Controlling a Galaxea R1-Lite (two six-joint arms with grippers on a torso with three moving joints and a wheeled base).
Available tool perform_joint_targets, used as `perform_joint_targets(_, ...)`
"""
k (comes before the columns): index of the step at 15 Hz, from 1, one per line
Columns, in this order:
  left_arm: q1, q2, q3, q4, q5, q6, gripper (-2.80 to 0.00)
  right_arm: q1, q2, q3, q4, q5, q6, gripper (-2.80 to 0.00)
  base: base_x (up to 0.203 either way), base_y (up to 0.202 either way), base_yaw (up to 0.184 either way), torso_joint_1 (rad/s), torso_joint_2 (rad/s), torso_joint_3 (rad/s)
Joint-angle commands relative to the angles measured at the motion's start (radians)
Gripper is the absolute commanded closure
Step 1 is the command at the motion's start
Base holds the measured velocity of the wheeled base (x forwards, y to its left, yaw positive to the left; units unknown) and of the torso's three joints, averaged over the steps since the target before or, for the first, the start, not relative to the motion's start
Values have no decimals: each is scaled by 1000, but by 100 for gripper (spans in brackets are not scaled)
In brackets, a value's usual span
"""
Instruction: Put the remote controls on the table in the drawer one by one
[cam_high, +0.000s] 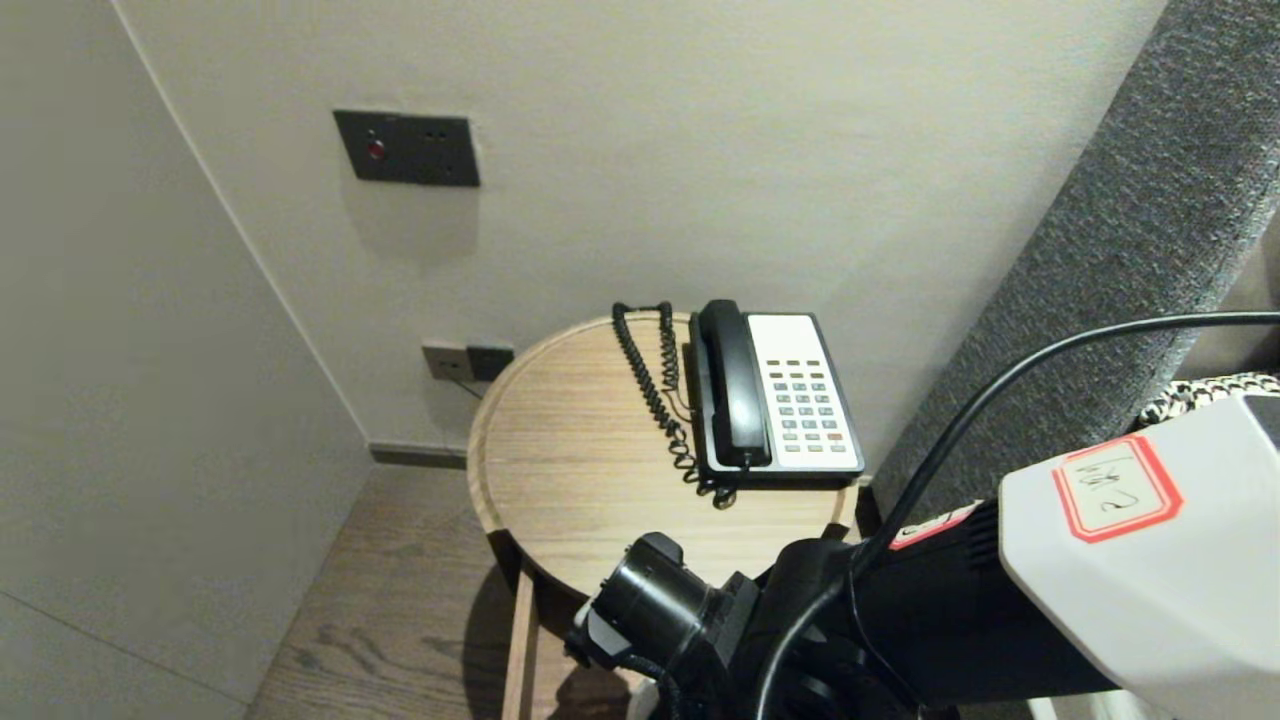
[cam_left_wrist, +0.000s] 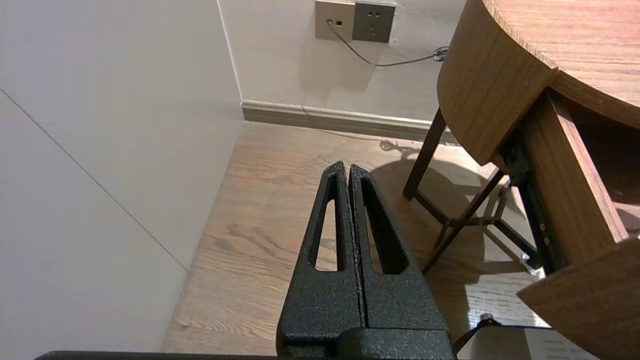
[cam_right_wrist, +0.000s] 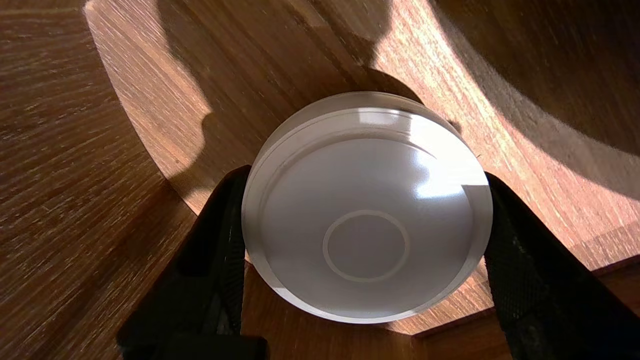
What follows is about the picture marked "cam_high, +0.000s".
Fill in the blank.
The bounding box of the black braided cable sleeve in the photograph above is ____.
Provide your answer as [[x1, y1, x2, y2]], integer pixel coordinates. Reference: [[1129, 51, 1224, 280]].
[[622, 653, 693, 720]]

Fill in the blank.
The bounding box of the round wooden bedside table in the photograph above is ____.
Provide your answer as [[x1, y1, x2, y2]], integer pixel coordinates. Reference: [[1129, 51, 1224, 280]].
[[466, 312, 859, 601]]

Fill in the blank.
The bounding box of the white bed sheet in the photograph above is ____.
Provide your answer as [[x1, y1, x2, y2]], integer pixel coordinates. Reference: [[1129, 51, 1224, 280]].
[[1030, 215, 1280, 720]]

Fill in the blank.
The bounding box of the grey fabric bed headboard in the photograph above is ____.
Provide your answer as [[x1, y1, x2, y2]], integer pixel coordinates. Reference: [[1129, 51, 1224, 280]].
[[870, 0, 1280, 521]]

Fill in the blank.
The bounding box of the black white houndstooth pillow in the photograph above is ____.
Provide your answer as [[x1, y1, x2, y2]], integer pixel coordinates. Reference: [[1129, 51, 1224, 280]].
[[1140, 371, 1280, 428]]

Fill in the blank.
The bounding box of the black wall socket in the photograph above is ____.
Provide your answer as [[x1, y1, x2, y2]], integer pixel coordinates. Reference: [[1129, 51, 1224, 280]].
[[465, 345, 517, 383]]

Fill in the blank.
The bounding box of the smooth black cable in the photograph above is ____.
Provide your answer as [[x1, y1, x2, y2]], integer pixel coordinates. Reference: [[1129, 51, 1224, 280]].
[[754, 311, 1280, 720]]

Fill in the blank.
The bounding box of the black coiled phone cord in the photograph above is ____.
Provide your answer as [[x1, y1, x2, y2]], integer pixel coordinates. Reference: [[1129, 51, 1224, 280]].
[[611, 301, 739, 509]]

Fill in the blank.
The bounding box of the beige wall socket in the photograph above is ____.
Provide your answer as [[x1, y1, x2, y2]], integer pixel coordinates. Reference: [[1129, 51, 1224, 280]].
[[421, 343, 470, 383]]

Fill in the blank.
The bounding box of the curved wooden table drawer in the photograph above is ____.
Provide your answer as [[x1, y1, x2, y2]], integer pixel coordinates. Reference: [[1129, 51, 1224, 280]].
[[500, 565, 646, 720]]

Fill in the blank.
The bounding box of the white wrist camera unit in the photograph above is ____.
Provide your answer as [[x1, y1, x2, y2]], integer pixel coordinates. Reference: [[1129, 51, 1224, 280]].
[[578, 604, 643, 673]]

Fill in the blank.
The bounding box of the black telephone handset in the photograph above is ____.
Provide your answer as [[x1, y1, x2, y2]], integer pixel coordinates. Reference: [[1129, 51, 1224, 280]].
[[696, 299, 774, 470]]

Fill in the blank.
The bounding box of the black and white desk telephone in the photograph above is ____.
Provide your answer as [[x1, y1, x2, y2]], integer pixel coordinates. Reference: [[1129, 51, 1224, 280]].
[[686, 312, 867, 490]]

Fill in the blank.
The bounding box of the dark wall switch panel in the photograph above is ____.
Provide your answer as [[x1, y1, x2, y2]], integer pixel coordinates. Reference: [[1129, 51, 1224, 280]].
[[332, 110, 482, 189]]

